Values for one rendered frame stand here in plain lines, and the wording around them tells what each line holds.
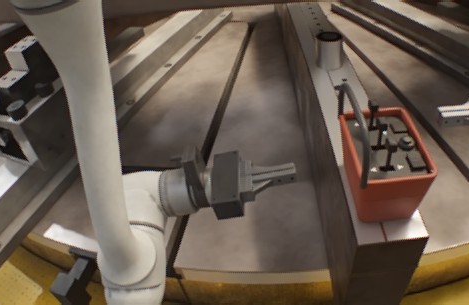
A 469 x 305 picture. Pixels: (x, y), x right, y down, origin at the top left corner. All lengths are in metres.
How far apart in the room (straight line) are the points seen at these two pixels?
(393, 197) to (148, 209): 0.43
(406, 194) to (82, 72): 0.52
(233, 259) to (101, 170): 0.69
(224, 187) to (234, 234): 0.51
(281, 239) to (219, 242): 0.19
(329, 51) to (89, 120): 0.78
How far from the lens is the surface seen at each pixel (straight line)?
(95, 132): 0.50
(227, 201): 0.65
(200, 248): 1.17
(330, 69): 1.14
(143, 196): 0.71
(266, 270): 1.09
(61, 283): 1.25
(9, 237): 1.45
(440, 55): 2.08
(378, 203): 0.66
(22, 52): 1.46
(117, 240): 0.56
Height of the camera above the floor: 1.25
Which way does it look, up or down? 40 degrees down
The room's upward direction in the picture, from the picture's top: 10 degrees counter-clockwise
